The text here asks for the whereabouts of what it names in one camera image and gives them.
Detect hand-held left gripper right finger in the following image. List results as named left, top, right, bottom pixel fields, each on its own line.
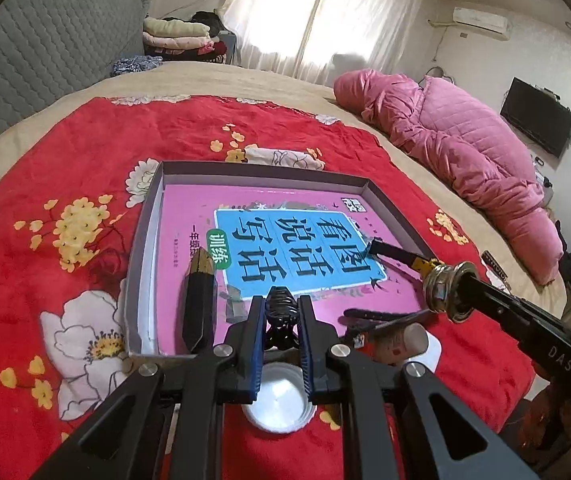
left=296, top=295, right=539, bottom=480

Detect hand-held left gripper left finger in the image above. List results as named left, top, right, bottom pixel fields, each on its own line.
left=30, top=295, right=266, bottom=480

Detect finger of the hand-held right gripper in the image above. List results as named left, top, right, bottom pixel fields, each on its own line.
left=458, top=272, right=571, bottom=348
left=344, top=308, right=433, bottom=333

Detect red lighter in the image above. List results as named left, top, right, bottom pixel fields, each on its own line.
left=344, top=325, right=381, bottom=348

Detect small white bottle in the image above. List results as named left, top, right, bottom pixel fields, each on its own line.
left=368, top=322, right=430, bottom=367

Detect black hair claw clip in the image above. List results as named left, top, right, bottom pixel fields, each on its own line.
left=264, top=286, right=300, bottom=353

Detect white bottle cap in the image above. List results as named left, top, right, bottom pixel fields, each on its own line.
left=240, top=362, right=317, bottom=433

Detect white earbuds case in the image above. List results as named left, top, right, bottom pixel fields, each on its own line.
left=405, top=334, right=443, bottom=373

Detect brass threaded metal fitting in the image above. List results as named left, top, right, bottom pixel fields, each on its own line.
left=422, top=261, right=477, bottom=324

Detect black and gold bar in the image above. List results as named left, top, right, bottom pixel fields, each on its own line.
left=182, top=251, right=217, bottom=356

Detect shallow grey cardboard box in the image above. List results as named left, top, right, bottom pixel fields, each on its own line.
left=124, top=161, right=439, bottom=358

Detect pink book with blue panel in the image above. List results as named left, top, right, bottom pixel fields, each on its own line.
left=158, top=185, right=423, bottom=353

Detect pink quilt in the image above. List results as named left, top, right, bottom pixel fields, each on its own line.
left=333, top=67, right=565, bottom=286

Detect black television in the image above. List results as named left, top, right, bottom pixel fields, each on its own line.
left=499, top=77, right=571, bottom=160

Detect red floral blanket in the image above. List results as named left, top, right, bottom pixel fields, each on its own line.
left=0, top=96, right=536, bottom=480

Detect white air conditioner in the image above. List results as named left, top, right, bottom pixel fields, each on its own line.
left=453, top=6, right=510, bottom=41

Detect white sheer curtains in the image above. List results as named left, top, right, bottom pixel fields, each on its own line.
left=216, top=0, right=429, bottom=86

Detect blue patterned cloth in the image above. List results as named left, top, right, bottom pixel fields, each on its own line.
left=110, top=55, right=164, bottom=77

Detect pink folded blanket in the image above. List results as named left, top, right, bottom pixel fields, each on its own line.
left=146, top=35, right=212, bottom=52

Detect cream folded blanket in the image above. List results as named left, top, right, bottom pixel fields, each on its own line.
left=143, top=17, right=211, bottom=39

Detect black clothing pile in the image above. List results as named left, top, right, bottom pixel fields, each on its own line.
left=190, top=10, right=225, bottom=32

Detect grey quilted headboard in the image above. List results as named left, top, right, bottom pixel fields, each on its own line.
left=0, top=0, right=149, bottom=166

